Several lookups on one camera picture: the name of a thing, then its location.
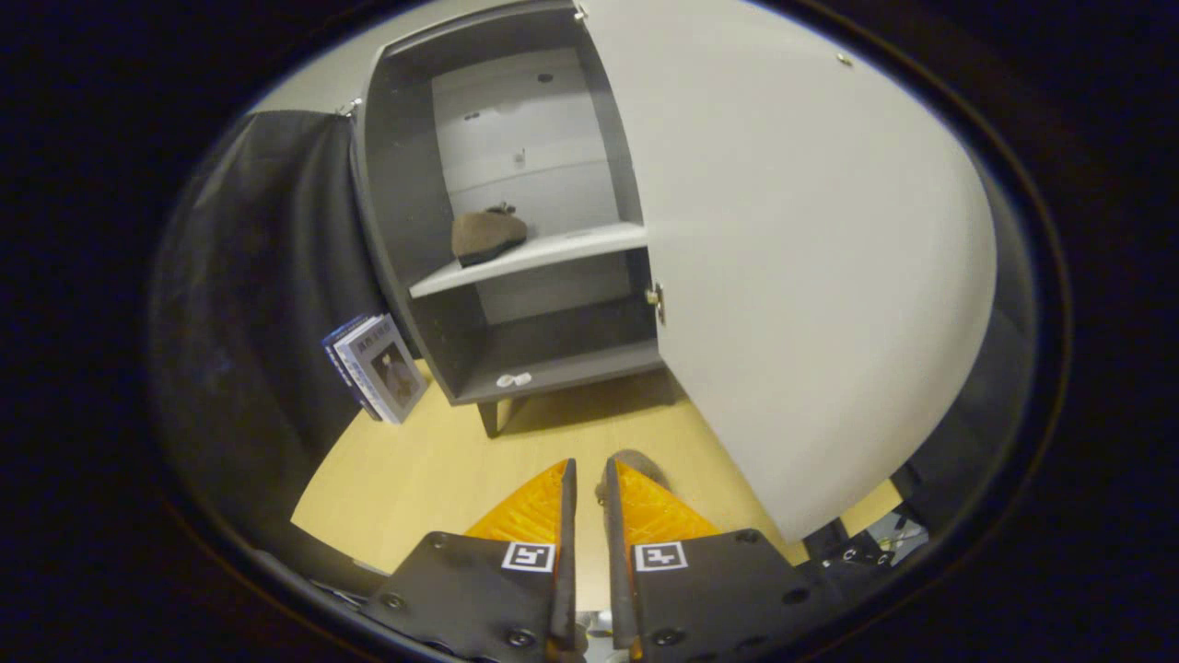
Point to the blue spine book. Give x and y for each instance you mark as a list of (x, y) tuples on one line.
[(341, 361)]

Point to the white shelf board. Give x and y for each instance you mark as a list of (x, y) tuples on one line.
[(543, 252)]

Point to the black backdrop cloth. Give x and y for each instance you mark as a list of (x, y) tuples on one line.
[(258, 304)]

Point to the brown suede shoe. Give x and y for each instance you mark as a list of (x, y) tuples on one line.
[(486, 236), (647, 461)]

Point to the metal cloth clip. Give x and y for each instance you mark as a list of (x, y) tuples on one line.
[(348, 108)]

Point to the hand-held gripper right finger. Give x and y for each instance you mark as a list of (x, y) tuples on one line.
[(615, 552)]

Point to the small white plastic piece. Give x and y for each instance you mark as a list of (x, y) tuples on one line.
[(513, 378)]

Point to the white shoe cabinet door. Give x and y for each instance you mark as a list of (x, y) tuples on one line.
[(811, 276)]

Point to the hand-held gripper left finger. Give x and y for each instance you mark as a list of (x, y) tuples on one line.
[(565, 552)]

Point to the grey shoe cabinet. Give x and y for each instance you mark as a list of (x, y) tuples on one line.
[(405, 212)]

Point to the white cover book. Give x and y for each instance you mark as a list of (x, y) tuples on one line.
[(389, 370)]

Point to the brass door knob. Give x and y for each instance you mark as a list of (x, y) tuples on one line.
[(656, 299)]

